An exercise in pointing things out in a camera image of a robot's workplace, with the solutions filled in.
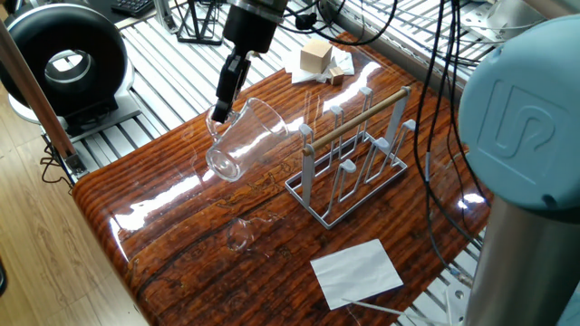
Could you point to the black keyboard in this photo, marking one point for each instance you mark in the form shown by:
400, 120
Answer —
133, 6

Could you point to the crumpled white napkin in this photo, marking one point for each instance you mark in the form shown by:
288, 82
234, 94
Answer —
346, 61

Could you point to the aluminium table frame rail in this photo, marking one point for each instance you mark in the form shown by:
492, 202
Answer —
408, 56

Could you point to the aluminium frame post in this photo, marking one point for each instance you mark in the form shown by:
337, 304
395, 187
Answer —
165, 16

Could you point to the large wooden cube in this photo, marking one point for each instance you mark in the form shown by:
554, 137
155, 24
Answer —
315, 56

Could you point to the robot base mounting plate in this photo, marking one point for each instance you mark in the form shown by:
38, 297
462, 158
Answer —
457, 299

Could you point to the small wooden cube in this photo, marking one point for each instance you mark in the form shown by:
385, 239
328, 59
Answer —
336, 75

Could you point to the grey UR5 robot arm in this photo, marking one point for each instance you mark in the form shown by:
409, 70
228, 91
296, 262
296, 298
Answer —
521, 136

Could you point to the white mug drying rack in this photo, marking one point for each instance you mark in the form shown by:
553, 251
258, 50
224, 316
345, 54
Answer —
308, 174

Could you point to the white paper sheet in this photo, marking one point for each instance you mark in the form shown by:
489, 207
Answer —
355, 274

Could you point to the brown frame post with bracket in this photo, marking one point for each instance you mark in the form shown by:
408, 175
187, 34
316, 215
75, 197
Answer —
36, 90

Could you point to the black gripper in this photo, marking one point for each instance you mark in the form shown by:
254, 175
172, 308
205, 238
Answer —
249, 29

